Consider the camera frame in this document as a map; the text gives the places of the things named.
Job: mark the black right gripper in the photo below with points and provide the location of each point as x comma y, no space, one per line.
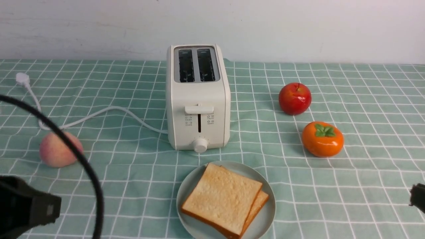
417,197

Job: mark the white two-slot toaster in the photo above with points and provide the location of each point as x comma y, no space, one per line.
198,98

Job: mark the pink peach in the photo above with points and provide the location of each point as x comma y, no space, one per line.
54,153

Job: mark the orange persimmon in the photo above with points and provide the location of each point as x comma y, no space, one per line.
322,139

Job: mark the toasted bread slice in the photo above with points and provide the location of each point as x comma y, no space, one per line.
222,199
230,197

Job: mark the red apple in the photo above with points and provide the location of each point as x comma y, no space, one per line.
294,98

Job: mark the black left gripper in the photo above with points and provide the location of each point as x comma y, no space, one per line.
22,207

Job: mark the light green round plate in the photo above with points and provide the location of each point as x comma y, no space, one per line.
263,213

